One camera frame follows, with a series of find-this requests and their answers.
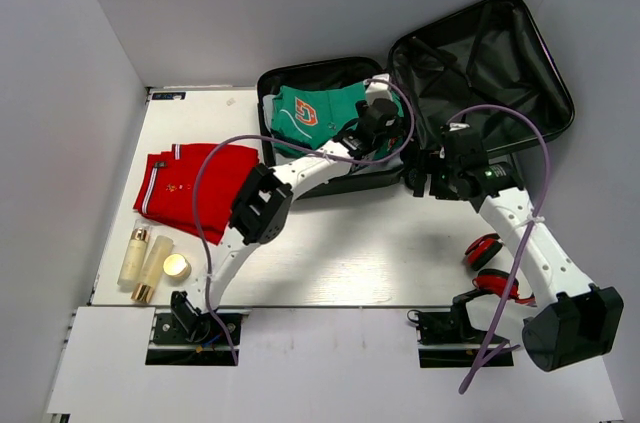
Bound beige cosmetic tube bottle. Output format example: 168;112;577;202
131;236;174;304

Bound red black headphones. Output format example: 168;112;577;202
460;233;509;303

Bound green shirt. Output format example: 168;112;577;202
271;82;365;150

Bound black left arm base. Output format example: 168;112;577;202
145;310;249;367

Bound clear gold-cap cosmetic bottle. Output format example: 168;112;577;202
117;224;151;290

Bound red polo shirt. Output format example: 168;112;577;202
133;143;259;245

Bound black open suitcase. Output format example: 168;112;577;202
257;0;575;197

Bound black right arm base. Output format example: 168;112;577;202
407;307;486;369

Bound gold lid cream jar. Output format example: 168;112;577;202
163;253;192;282

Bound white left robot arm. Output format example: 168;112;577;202
170;97;416;343

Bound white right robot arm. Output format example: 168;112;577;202
414;123;624;372

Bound black suitcase wheel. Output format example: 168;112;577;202
403;167;425;191

